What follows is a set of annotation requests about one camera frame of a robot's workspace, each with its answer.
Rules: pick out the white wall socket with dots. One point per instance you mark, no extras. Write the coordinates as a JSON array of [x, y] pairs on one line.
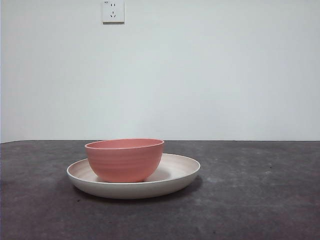
[[113, 12]]

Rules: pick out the red bowl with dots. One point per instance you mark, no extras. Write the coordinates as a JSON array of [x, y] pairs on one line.
[[125, 162]]

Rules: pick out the white plate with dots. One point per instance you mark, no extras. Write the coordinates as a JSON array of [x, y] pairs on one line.
[[130, 190]]

